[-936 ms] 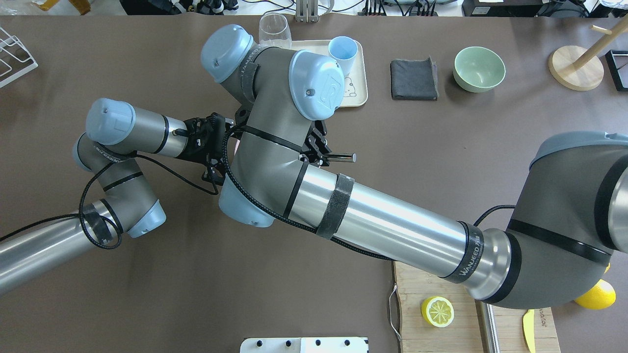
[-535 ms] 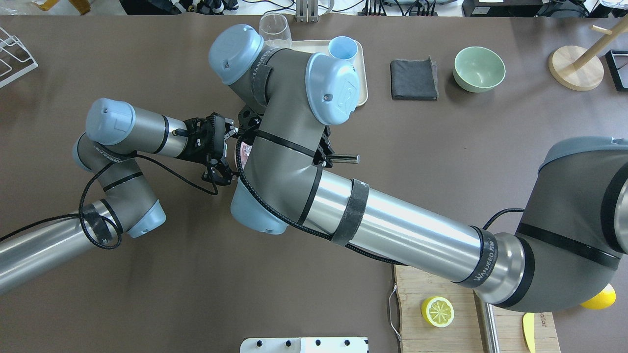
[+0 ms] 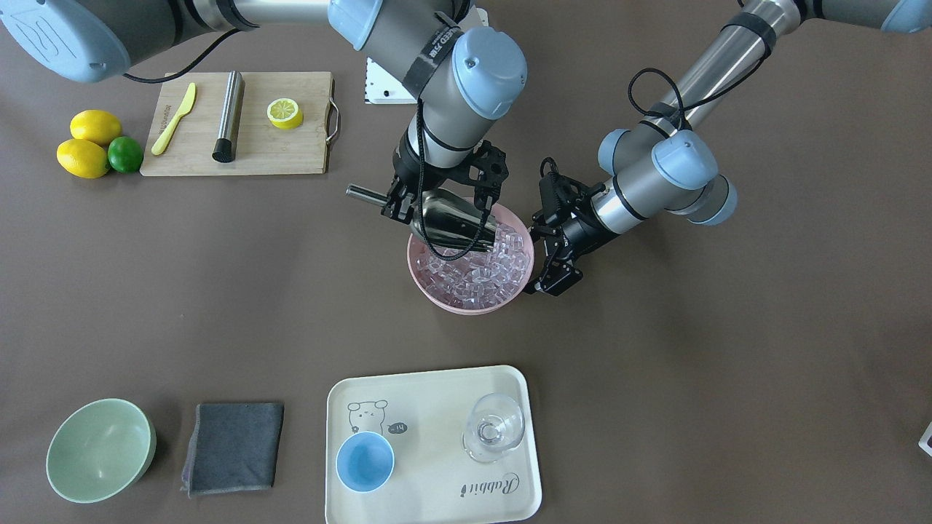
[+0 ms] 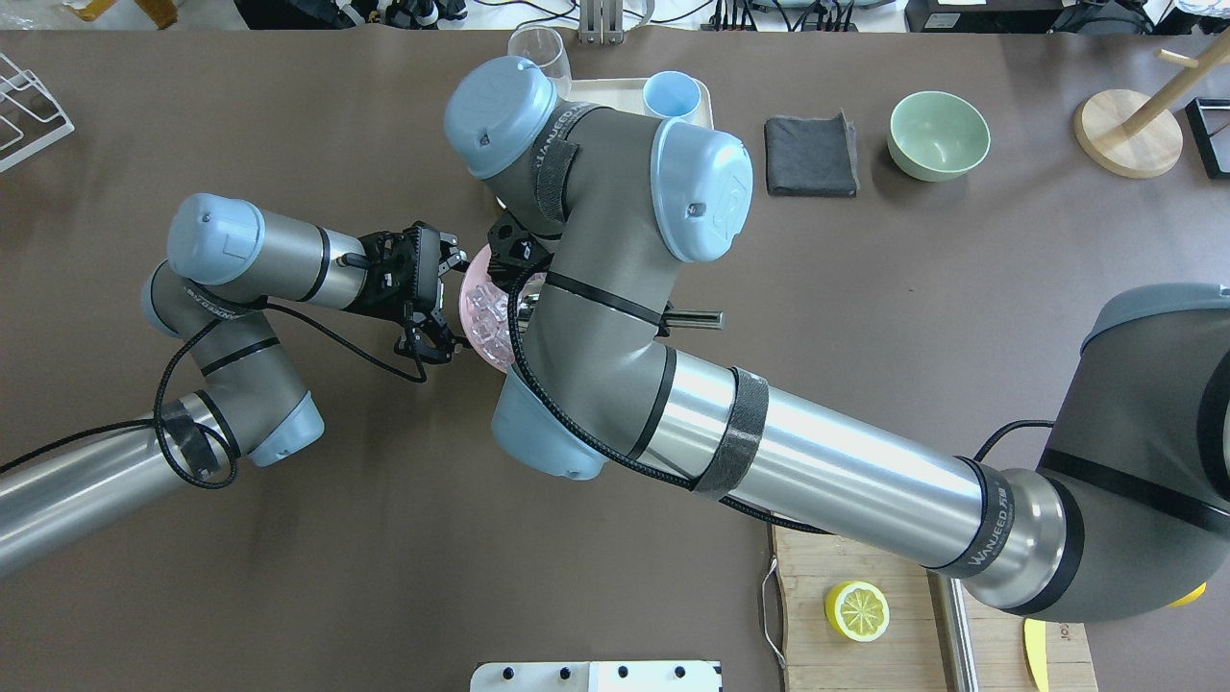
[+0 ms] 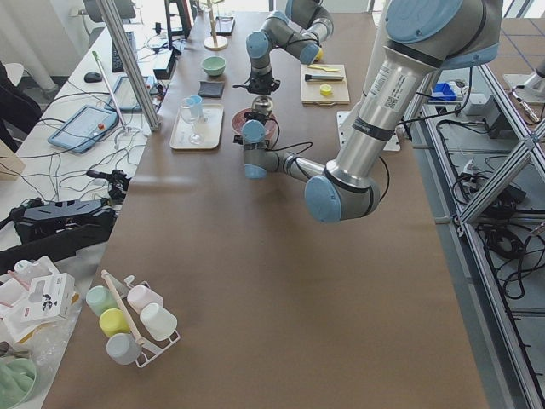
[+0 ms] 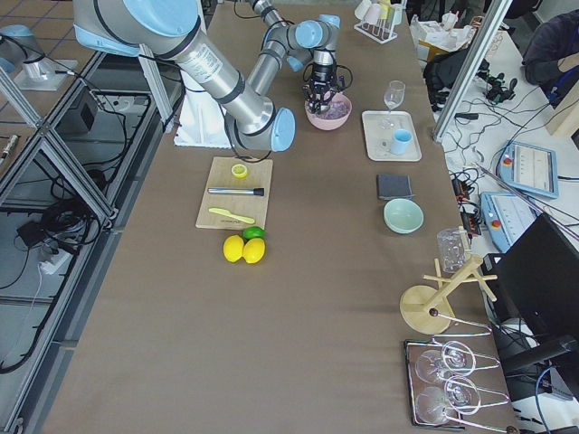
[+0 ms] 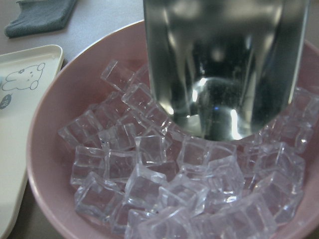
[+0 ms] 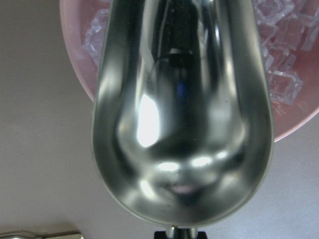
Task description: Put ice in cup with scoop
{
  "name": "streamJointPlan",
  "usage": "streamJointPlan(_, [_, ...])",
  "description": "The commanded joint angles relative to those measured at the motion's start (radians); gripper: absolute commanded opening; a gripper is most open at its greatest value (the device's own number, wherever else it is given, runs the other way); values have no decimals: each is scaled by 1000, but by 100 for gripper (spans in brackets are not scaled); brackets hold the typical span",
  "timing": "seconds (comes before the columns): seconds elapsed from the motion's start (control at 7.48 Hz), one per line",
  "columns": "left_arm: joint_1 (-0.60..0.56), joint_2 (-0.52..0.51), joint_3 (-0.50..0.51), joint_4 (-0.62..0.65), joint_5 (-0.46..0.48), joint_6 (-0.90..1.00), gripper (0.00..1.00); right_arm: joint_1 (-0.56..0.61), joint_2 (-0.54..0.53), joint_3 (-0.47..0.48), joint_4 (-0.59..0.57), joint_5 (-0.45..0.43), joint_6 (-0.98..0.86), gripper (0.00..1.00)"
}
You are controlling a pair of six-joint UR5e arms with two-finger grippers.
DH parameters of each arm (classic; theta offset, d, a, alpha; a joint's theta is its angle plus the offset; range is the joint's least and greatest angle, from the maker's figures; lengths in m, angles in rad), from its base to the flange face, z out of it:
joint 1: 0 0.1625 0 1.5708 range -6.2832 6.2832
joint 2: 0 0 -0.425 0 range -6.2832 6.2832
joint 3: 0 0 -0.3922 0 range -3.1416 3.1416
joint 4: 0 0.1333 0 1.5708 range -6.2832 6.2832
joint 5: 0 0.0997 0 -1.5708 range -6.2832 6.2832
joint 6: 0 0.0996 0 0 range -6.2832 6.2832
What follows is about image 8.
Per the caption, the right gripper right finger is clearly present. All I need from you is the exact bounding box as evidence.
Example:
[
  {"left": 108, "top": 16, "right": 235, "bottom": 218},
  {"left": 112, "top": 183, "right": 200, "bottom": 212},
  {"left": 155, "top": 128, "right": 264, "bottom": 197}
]
[{"left": 197, "top": 231, "right": 207, "bottom": 239}]

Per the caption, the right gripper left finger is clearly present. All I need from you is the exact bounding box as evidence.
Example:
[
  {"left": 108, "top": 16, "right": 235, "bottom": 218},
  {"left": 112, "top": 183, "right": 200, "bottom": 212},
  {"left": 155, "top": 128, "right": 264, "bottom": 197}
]
[{"left": 154, "top": 231, "right": 167, "bottom": 239}]

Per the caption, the stainless steel ice scoop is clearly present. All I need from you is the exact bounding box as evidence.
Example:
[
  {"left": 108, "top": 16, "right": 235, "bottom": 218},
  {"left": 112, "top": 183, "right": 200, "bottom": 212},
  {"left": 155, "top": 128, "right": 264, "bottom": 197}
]
[{"left": 92, "top": 0, "right": 274, "bottom": 239}]

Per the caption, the pink bowl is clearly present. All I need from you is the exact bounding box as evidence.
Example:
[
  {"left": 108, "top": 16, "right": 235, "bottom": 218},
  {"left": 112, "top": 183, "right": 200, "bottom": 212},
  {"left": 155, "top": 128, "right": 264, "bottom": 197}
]
[{"left": 59, "top": 0, "right": 319, "bottom": 140}]

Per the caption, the pile of clear ice cubes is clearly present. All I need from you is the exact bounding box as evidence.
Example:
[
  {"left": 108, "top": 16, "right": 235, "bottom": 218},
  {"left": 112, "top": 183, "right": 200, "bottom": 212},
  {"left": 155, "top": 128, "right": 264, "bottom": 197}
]
[{"left": 80, "top": 0, "right": 319, "bottom": 105}]

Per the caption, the bamboo cutting board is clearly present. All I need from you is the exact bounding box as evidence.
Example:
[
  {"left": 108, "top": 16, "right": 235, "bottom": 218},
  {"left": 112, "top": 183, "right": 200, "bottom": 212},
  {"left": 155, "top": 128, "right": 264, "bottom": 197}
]
[{"left": 0, "top": 231, "right": 84, "bottom": 239}]

